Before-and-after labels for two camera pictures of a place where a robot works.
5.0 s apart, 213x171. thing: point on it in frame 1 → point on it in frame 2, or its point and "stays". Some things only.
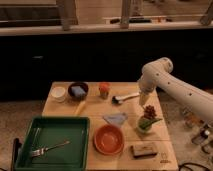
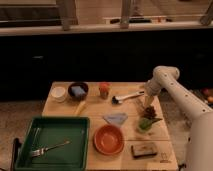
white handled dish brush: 118,100 stays
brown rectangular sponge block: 143,151 stays
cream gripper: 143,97 → 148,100
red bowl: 108,139 stays
